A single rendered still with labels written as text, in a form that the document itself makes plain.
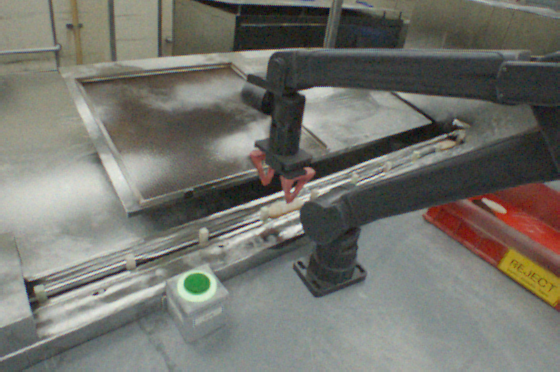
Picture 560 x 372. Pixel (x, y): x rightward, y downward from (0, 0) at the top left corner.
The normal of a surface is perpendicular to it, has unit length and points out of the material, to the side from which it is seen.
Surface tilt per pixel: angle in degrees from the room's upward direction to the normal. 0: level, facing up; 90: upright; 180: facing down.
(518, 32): 90
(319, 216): 90
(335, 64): 87
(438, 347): 0
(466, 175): 88
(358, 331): 0
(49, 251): 0
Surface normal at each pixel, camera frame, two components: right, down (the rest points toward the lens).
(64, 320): 0.12, -0.86
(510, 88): -0.72, 0.26
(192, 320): 0.61, 0.46
